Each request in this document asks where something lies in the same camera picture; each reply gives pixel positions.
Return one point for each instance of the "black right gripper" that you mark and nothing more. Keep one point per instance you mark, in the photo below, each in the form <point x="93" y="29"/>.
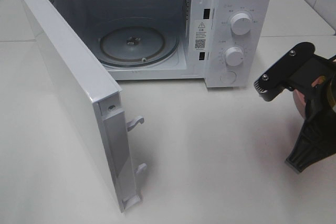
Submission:
<point x="314" y="76"/>

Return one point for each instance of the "round white door button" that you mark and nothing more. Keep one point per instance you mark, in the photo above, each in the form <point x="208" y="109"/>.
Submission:
<point x="228" y="78"/>

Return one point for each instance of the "white microwave door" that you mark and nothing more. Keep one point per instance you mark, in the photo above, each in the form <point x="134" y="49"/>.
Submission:
<point x="91" y="98"/>

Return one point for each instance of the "pink round plate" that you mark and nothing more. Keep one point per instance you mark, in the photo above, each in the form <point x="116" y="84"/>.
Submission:
<point x="299" y="100"/>

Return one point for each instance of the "lower white timer knob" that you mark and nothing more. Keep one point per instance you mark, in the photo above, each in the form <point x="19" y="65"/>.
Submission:
<point x="233" y="56"/>

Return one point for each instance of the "upper white power knob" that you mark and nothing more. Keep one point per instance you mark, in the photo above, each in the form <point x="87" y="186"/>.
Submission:
<point x="240" y="23"/>

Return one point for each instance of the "white microwave oven body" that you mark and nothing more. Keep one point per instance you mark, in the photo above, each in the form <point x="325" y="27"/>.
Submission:
<point x="203" y="30"/>

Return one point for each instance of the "glass microwave turntable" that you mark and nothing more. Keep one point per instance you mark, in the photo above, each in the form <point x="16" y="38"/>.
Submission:
<point x="136" y="42"/>

